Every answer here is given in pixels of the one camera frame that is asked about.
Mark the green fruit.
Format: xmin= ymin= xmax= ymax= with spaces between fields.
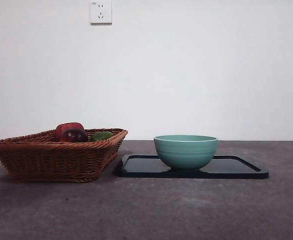
xmin=90 ymin=131 xmax=114 ymax=142

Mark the brown wicker basket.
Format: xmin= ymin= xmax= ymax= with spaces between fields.
xmin=0 ymin=128 xmax=128 ymax=183

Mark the teal ribbed bowl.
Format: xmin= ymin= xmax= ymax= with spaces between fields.
xmin=153 ymin=134 xmax=219 ymax=173

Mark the dark purple round fruit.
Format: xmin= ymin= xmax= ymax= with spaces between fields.
xmin=61 ymin=128 xmax=88 ymax=143

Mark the white wall power socket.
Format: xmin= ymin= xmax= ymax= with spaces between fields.
xmin=90 ymin=0 xmax=113 ymax=25

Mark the red apple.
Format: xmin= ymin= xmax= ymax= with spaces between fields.
xmin=55 ymin=122 xmax=85 ymax=142

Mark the dark blue rectangular tray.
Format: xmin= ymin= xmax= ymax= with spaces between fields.
xmin=116 ymin=154 xmax=269 ymax=179

